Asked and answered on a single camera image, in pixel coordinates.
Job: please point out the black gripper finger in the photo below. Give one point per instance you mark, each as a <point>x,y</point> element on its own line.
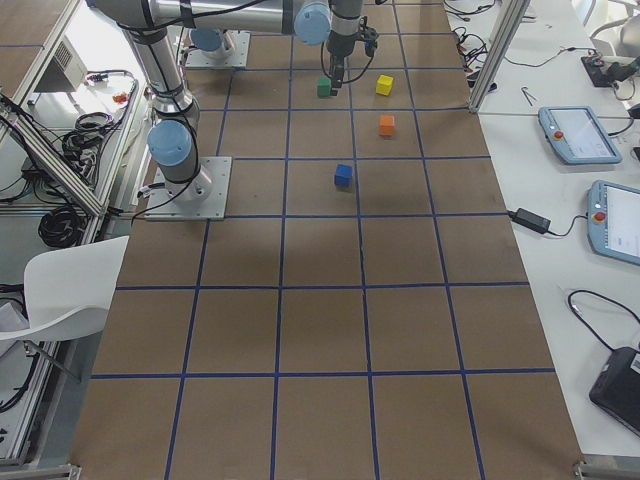
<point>340,61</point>
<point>333,73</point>

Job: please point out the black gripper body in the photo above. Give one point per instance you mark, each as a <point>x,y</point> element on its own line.
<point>339,44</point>

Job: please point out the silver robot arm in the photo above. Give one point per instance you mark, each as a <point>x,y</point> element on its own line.
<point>214,41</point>
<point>173,141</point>

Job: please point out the green wooden block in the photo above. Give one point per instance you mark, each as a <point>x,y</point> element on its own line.
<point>323,87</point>

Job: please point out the yellow wooden block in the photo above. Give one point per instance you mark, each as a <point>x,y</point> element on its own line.
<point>384,85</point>

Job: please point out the orange wooden block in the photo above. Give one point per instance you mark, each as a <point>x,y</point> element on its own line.
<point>386,126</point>

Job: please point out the blue wooden block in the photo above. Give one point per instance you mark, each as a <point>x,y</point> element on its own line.
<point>343,176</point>

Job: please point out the black power adapter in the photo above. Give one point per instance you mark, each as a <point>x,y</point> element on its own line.
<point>530,220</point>

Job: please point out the upper teach pendant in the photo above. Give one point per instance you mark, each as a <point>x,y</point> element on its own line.
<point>576,136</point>

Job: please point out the teach pendant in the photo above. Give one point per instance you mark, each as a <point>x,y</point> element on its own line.
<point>613,221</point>
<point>576,136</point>

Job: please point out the black device on desk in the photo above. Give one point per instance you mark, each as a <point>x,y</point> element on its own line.
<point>599,73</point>

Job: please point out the grey electronics box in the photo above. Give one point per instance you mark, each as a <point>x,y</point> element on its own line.
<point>58,67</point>

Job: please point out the lower teach pendant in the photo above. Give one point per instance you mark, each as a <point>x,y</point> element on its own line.
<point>613,221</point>

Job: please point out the white plastic chair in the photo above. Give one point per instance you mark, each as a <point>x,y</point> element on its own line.
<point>68,292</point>

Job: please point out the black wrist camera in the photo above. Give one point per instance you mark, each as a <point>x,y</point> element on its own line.
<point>369,37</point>

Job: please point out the aluminium frame post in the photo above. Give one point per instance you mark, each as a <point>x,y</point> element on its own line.
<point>509,19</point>

